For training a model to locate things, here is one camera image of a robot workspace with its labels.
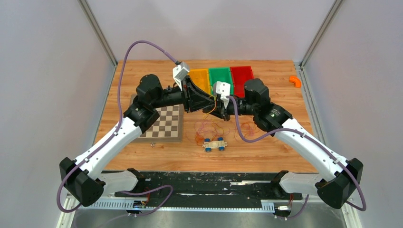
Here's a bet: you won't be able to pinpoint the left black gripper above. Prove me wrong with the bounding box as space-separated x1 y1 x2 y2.
152 76 215 114

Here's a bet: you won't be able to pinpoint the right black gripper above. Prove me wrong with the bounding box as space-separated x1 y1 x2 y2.
202 98 256 122

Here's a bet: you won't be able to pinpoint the yellow thin cable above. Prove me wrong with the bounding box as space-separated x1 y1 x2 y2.
201 95 230 139

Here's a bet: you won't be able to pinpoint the orange thin cable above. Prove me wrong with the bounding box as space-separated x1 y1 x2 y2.
193 119 260 147

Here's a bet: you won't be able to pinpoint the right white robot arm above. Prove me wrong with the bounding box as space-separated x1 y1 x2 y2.
212 78 367 211

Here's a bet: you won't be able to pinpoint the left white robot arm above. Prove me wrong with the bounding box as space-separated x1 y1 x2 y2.
59 74 215 207

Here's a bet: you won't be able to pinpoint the yellow plastic bin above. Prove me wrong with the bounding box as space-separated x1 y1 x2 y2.
189 68 211 94

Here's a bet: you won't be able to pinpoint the wooden toy car blue wheels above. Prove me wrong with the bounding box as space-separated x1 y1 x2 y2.
202 137 228 152

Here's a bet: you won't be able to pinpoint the green plastic bin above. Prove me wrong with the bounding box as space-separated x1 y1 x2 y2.
209 67 234 95

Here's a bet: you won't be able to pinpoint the wooden chessboard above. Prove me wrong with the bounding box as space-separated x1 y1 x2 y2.
132 105 184 143

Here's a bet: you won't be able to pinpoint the red plastic bin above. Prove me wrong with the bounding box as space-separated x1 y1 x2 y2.
230 66 254 97

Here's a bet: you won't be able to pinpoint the orange curved plastic piece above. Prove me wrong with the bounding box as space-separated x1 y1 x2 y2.
289 76 302 88

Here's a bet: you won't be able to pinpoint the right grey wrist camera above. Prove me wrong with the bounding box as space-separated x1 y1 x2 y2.
213 81 231 108

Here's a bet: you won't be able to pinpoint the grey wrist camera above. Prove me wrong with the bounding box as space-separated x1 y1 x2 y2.
213 81 231 108
173 61 190 91

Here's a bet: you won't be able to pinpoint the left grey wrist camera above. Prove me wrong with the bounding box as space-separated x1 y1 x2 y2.
173 61 190 91

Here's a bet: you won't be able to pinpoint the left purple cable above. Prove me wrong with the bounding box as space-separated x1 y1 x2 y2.
57 40 182 217

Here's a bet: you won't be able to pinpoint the right aluminium frame post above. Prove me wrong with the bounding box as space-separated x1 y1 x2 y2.
299 0 344 68

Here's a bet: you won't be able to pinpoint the aluminium frame post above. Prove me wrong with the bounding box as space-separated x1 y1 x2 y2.
299 0 344 68
78 0 118 67

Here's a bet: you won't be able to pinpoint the slotted grey cable duct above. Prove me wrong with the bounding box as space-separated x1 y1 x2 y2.
81 198 275 213

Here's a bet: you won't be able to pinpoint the left aluminium frame post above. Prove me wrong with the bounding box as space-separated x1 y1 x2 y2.
78 0 118 67

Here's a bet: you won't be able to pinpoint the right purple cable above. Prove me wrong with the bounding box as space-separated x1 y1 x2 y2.
228 95 367 220

